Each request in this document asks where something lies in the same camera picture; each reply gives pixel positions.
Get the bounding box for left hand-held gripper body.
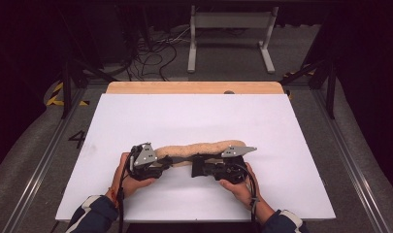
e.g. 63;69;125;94
128;142;165;182

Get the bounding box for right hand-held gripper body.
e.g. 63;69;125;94
213;145;258;185

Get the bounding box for person's right hand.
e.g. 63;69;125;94
218;162;267;212

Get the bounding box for person's left hand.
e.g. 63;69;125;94
108;152;158;202

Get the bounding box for white table cover board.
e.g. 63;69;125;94
54;93;337;224

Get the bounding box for black metal stand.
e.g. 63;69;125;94
58;6;118;119
280;59;338;119

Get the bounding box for right hand-held gripper black cable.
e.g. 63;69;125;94
235;162;260;225

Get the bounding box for hand-held gripper black cable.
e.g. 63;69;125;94
235;162;260;225
116;150;134;233

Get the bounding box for left hand-held gripper black cable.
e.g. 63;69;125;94
116;150;134;233

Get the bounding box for black floor cables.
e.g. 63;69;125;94
124;27;192;83

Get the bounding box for aluminium floor rail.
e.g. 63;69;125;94
1;85;88;233
312;87;393;233

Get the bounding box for white metal desk frame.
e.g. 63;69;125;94
186;4;280;75

